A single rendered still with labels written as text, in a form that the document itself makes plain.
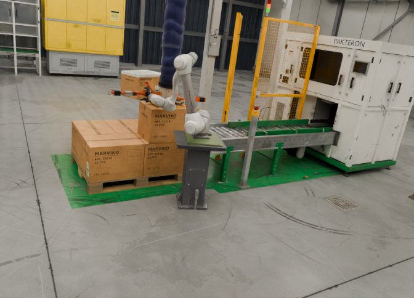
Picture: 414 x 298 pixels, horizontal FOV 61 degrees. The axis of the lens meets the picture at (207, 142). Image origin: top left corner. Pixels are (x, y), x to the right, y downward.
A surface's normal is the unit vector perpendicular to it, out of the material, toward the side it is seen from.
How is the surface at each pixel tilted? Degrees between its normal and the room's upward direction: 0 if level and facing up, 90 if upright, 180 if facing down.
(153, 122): 90
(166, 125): 90
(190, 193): 91
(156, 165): 90
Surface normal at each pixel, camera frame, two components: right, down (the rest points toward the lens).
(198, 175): 0.15, 0.33
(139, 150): 0.50, 0.33
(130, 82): -0.59, 0.18
